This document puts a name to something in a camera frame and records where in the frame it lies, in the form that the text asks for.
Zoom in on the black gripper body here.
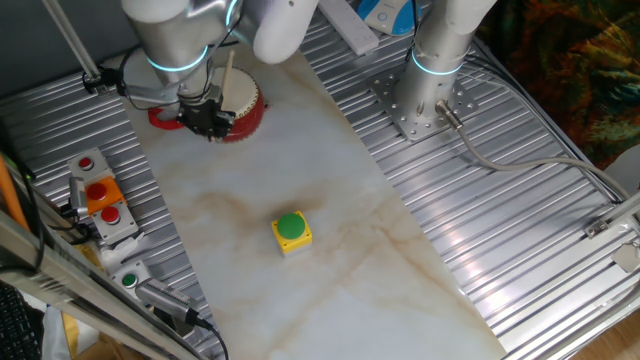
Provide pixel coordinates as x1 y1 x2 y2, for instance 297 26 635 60
176 96 225 137

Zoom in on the colourful patterned cloth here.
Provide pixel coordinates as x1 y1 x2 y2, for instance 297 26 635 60
478 0 640 171

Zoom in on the red drum white skin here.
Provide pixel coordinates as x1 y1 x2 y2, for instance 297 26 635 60
208 64 267 144

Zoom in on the orange box red button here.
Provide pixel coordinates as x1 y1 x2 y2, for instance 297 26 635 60
82 175 129 217

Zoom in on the grey box large red button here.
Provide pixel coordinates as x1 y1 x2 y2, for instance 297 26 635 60
92 199 141 246

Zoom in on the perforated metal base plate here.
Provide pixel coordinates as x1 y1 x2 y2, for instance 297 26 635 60
369 64 480 143

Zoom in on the small silver ribbed camera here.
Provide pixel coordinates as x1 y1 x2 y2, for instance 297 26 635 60
68 175 91 219

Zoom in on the small metal plate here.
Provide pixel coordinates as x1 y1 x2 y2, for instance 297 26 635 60
610 239 640 275

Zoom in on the orange pole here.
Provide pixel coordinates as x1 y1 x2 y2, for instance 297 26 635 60
0 152 31 234

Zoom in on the black keyboard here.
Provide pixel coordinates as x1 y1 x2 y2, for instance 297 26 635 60
0 279 44 360

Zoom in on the black camera cable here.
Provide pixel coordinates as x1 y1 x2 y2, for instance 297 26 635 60
194 316 231 360

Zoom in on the crumpled white tape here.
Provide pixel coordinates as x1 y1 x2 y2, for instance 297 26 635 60
99 231 147 274

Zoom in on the aluminium frame bar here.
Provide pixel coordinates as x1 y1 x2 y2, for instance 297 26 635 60
0 209 202 360

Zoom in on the grey box small red button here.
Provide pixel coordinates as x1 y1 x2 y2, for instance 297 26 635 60
67 147 114 182

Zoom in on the grey box green button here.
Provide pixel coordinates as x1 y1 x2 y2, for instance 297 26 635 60
110 259 152 299

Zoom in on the yellow box green button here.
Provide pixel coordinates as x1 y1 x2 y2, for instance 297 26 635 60
271 210 314 258

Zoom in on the red fabric drum strap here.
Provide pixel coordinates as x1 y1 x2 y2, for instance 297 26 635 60
147 105 187 132

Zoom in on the silver camera black mount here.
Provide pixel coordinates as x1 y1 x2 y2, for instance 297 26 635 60
134 277 202 336

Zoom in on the wooden drumstick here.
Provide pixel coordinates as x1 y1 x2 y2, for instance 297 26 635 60
219 48 237 109

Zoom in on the white power strip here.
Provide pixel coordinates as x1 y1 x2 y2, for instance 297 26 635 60
317 0 381 57

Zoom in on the slanted aluminium pole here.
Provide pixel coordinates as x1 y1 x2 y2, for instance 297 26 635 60
40 0 109 96

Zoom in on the small metal bracket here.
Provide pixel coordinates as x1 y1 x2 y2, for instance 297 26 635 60
583 218 611 240

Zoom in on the black pole clamp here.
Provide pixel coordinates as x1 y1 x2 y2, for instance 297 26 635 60
81 63 121 96

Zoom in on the short aluminium bar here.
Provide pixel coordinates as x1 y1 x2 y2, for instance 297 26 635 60
597 191 640 227

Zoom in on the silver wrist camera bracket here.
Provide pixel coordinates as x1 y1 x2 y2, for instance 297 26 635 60
121 81 182 110

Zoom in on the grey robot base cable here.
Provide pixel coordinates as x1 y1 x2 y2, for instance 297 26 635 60
434 99 634 202

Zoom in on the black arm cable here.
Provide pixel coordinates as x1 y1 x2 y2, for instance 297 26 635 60
115 14 246 112

